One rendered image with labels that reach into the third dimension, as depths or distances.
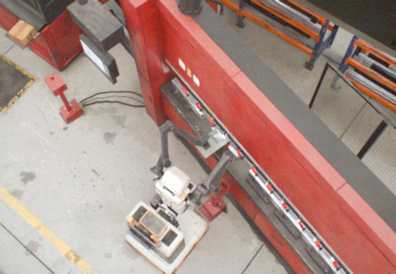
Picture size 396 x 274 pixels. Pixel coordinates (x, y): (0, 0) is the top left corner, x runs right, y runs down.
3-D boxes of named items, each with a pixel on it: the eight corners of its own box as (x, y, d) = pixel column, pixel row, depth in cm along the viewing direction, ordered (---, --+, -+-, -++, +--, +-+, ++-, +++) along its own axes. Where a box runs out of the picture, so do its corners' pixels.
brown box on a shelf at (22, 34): (4, 35, 556) (0, 29, 545) (22, 20, 564) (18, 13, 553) (23, 49, 546) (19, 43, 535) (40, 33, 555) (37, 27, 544)
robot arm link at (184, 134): (164, 123, 438) (170, 130, 431) (168, 118, 438) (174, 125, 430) (193, 141, 469) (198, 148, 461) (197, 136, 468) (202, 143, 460)
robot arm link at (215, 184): (224, 150, 447) (234, 157, 443) (227, 148, 452) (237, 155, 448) (205, 186, 467) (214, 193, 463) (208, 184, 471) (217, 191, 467)
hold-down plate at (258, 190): (245, 179, 482) (245, 179, 479) (249, 176, 483) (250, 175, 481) (266, 204, 471) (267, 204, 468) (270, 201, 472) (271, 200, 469)
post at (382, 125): (325, 197, 561) (382, 119, 382) (328, 193, 562) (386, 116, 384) (328, 200, 559) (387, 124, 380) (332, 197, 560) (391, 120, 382)
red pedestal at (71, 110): (58, 113, 620) (38, 79, 546) (76, 101, 626) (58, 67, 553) (67, 125, 613) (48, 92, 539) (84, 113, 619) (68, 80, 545)
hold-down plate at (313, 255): (304, 249, 451) (304, 248, 449) (308, 245, 453) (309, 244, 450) (328, 277, 440) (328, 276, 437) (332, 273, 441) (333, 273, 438)
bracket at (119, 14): (92, 15, 483) (90, 11, 476) (114, 2, 489) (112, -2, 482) (115, 44, 467) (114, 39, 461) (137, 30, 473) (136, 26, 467)
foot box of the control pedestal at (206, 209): (197, 208, 560) (197, 205, 550) (215, 194, 567) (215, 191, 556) (209, 222, 553) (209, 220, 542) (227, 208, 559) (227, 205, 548)
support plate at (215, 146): (193, 144, 488) (193, 144, 487) (215, 128, 495) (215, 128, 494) (205, 158, 481) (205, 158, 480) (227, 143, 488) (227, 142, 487)
